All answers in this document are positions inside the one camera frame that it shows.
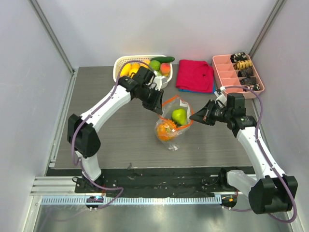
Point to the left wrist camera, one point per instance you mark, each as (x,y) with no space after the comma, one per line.
(159,82)

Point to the green cucumber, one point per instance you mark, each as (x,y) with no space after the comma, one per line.
(163,59)

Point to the dark brown sock roll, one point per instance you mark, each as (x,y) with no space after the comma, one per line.
(248,72)

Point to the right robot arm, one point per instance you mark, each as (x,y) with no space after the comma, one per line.
(272,190)

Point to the white slotted cable duct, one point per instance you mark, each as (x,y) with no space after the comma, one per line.
(93,200)

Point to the red folded cloth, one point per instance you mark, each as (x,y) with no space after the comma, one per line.
(195,75)

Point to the green cabbage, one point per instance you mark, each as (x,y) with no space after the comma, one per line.
(158,73)

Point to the yellow mango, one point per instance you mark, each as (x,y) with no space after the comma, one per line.
(125,70)

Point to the dark floral sock roll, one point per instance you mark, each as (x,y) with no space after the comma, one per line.
(242,56)

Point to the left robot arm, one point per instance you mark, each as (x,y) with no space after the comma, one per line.
(82,132)

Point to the clear zip top bag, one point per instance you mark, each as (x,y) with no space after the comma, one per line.
(174,122)

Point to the yellow apple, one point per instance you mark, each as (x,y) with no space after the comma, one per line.
(134,68)

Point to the red peach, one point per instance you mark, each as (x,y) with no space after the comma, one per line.
(165,68)

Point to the yellow striped sock roll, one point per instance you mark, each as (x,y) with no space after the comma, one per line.
(242,64)

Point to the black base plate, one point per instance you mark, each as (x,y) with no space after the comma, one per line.
(188,182)

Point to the green pear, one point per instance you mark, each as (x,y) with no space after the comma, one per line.
(179,116)

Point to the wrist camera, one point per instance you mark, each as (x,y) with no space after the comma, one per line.
(220,96)
(159,82)

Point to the pink divided tray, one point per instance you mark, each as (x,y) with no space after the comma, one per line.
(226,75)

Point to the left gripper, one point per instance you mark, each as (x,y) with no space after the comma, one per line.
(156,105)

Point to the white plastic basket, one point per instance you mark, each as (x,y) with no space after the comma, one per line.
(120,62)

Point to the black pink sock roll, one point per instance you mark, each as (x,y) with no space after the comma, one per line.
(253,87)

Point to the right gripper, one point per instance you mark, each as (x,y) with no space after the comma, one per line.
(208,113)

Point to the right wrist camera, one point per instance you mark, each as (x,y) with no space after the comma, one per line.
(220,96)

